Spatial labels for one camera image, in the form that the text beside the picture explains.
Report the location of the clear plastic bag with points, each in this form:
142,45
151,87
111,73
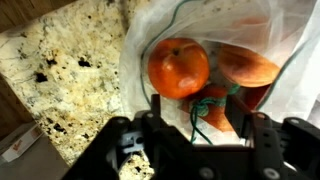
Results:
300,83

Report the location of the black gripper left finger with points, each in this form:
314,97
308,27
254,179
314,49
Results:
156,105

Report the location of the round red-orange peach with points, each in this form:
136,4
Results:
176,70

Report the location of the pale orange peach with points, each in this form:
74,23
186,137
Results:
246,68

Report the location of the white cardboard box red print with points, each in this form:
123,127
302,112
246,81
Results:
20,146

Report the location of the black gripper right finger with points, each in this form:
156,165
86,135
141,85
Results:
238,116

